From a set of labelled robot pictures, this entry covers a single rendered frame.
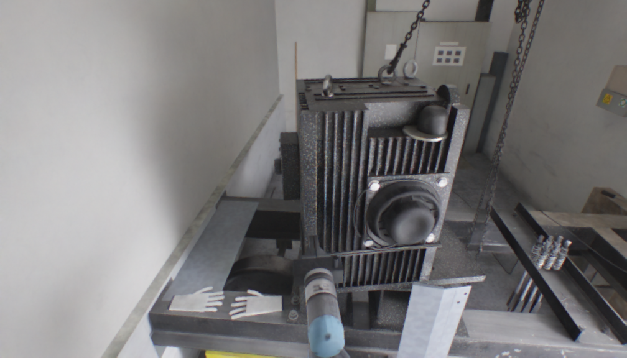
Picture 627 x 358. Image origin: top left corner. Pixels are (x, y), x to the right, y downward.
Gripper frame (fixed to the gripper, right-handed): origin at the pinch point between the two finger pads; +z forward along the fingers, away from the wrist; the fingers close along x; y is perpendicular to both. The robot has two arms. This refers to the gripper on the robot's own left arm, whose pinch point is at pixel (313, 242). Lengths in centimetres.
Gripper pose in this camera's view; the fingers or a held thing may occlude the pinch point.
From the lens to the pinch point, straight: 94.3
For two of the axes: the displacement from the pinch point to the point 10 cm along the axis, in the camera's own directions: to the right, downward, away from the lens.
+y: 0.0, -8.8, -4.7
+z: -0.9, -4.7, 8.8
